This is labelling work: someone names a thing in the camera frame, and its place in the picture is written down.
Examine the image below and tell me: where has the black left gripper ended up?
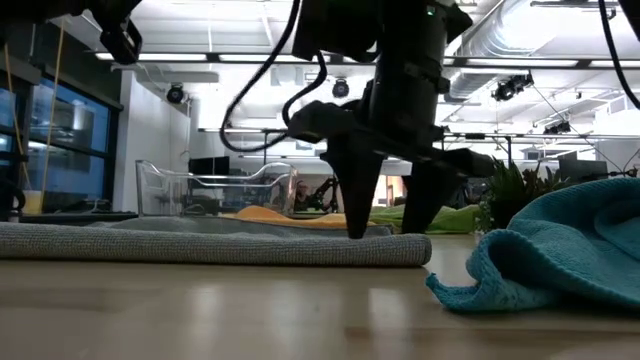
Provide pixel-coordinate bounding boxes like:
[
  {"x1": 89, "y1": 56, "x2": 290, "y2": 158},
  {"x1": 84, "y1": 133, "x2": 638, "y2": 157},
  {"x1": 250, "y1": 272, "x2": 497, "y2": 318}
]
[{"x1": 98, "y1": 17, "x2": 144, "y2": 67}]

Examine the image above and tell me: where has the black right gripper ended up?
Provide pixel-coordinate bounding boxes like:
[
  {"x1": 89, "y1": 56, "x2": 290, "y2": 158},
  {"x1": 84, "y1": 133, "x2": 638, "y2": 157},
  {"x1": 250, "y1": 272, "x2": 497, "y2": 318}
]
[{"x1": 319, "y1": 0, "x2": 496, "y2": 241}]

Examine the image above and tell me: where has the lime green microfiber towel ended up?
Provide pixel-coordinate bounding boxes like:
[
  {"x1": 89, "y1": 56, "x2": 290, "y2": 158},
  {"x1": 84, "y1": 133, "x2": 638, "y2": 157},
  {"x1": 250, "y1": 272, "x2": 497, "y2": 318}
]
[{"x1": 368, "y1": 203, "x2": 485, "y2": 236}]

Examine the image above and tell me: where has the orange microfiber towel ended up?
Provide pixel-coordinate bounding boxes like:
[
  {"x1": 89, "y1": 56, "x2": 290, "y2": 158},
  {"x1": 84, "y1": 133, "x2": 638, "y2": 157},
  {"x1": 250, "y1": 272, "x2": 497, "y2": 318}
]
[{"x1": 219, "y1": 204, "x2": 382, "y2": 231}]

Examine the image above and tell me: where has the teal microfiber towel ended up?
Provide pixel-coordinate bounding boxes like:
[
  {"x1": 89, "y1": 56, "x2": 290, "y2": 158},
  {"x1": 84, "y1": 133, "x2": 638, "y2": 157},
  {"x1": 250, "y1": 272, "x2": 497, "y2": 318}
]
[{"x1": 424, "y1": 177, "x2": 640, "y2": 315}]

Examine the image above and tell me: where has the grey microfiber towel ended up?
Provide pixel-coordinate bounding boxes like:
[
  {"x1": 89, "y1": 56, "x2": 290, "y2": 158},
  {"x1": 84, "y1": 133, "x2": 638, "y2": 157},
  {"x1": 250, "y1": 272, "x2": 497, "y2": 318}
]
[{"x1": 0, "y1": 214, "x2": 434, "y2": 268}]

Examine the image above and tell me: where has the long ceiling light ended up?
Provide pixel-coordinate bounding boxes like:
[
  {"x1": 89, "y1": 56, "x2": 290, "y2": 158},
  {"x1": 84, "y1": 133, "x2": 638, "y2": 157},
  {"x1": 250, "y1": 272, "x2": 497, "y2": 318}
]
[
  {"x1": 93, "y1": 51, "x2": 381, "y2": 65},
  {"x1": 444, "y1": 57, "x2": 640, "y2": 70}
]

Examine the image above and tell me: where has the dark-framed glass window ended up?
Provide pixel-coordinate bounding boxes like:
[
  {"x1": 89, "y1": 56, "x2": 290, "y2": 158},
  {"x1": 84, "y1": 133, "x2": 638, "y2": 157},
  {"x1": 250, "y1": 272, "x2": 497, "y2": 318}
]
[{"x1": 0, "y1": 74, "x2": 122, "y2": 214}]

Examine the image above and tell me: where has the potted green plant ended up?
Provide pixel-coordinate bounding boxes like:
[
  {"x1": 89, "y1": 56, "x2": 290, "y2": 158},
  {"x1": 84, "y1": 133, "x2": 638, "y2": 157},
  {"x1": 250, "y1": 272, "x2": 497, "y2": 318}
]
[{"x1": 473, "y1": 155, "x2": 572, "y2": 235}]

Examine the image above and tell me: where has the black-framed background table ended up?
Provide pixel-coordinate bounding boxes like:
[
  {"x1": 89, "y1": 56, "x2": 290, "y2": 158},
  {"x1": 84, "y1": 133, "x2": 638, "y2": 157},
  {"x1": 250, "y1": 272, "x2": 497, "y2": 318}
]
[{"x1": 258, "y1": 127, "x2": 301, "y2": 166}]

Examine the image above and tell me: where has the pair of dark monitors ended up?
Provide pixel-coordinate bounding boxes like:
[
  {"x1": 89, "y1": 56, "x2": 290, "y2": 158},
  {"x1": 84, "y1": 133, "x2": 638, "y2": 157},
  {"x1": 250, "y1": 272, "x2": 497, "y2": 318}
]
[{"x1": 187, "y1": 155, "x2": 232, "y2": 176}]

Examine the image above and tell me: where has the clear plastic bin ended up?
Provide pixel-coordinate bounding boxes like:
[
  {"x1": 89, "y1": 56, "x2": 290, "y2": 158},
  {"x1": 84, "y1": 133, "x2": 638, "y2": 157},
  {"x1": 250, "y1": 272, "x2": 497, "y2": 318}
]
[{"x1": 135, "y1": 158, "x2": 300, "y2": 220}]

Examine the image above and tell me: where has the black ceiling spotlight cluster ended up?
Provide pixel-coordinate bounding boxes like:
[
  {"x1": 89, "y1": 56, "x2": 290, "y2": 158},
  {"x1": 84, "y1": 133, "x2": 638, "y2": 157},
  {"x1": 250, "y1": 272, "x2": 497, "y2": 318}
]
[
  {"x1": 543, "y1": 120, "x2": 573, "y2": 136},
  {"x1": 490, "y1": 72, "x2": 535, "y2": 103}
]

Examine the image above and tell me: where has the yellow cup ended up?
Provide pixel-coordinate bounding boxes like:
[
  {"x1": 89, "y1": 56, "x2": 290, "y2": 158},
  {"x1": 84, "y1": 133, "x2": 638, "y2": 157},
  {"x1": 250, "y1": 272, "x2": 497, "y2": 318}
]
[{"x1": 22, "y1": 189, "x2": 45, "y2": 215}]

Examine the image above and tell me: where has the dark computer monitor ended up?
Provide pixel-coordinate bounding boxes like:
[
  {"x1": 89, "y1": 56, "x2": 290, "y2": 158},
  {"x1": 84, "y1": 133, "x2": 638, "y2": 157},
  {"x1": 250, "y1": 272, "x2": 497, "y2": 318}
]
[{"x1": 558, "y1": 151, "x2": 610, "y2": 184}]

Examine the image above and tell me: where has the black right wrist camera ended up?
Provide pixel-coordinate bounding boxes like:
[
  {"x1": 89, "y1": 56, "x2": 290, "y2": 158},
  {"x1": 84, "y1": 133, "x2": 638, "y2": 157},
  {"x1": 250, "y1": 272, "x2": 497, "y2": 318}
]
[{"x1": 286, "y1": 98, "x2": 375, "y2": 147}]

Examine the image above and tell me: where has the black aluminium table frame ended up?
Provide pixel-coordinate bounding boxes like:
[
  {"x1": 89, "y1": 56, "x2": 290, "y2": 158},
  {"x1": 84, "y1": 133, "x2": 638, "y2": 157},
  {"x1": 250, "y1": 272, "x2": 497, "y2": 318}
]
[{"x1": 0, "y1": 211, "x2": 140, "y2": 225}]

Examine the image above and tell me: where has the black hanging cable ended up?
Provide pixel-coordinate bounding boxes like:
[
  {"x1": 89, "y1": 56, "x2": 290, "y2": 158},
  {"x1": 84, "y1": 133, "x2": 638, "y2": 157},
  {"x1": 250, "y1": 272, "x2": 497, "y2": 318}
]
[{"x1": 597, "y1": 0, "x2": 640, "y2": 112}]

